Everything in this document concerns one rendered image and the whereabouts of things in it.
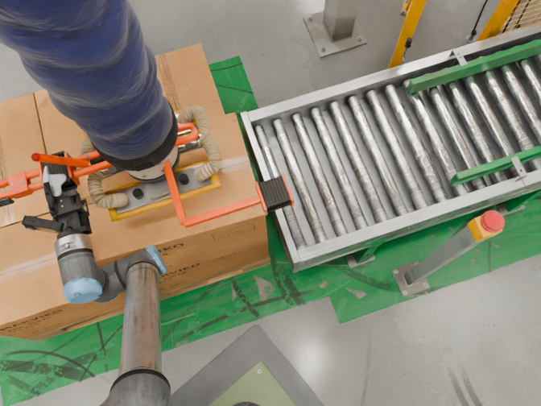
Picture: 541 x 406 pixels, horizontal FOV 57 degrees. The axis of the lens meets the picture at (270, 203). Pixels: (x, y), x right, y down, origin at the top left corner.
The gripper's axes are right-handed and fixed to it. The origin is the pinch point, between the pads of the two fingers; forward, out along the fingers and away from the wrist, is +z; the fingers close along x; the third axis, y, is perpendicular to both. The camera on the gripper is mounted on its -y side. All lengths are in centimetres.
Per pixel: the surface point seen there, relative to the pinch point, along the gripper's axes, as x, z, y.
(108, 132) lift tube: 29.7, -10.3, 24.4
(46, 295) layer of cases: -70, -13, -35
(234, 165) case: -29, -2, 51
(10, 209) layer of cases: -69, 28, -43
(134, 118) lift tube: 31.7, -9.9, 31.0
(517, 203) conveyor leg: -112, -33, 183
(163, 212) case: -29.5, -9.7, 23.3
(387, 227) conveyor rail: -65, -32, 102
